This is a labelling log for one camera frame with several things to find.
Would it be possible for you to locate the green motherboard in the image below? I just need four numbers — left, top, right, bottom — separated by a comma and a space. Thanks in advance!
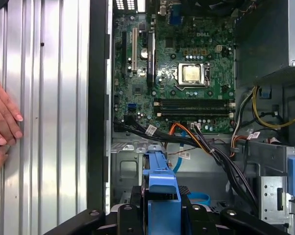
112, 9, 237, 134

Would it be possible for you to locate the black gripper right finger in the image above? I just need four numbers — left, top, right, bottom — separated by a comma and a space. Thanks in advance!
181, 185, 293, 235

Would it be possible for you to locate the orange yellow wire bundle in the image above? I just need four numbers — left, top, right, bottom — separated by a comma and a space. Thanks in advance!
169, 122, 211, 148

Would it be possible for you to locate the hard disk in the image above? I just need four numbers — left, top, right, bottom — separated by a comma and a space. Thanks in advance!
142, 144, 183, 235

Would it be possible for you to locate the grey power supply unit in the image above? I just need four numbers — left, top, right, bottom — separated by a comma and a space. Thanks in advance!
235, 0, 295, 84

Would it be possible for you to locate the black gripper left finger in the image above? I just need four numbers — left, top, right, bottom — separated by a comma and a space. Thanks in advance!
43, 185, 148, 235

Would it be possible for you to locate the CPU socket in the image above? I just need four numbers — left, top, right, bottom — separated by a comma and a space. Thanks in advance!
175, 61, 211, 90

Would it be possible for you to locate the metal disk bay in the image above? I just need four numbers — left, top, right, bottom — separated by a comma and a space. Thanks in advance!
110, 137, 168, 199

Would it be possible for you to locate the metal optical drive cage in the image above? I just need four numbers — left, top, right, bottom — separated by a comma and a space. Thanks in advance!
257, 144, 295, 231

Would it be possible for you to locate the blue data wire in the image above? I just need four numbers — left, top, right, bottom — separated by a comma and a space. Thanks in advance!
175, 131, 211, 206

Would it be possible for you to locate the black open PC case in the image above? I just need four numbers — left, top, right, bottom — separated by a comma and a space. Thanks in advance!
87, 0, 295, 235

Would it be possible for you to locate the silver CPU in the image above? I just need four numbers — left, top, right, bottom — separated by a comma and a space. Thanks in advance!
182, 65, 203, 83

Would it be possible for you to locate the black cable bundle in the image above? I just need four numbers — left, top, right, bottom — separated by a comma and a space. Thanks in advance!
114, 115, 259, 211

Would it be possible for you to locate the white expansion slot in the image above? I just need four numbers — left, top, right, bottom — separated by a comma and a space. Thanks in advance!
132, 26, 138, 74

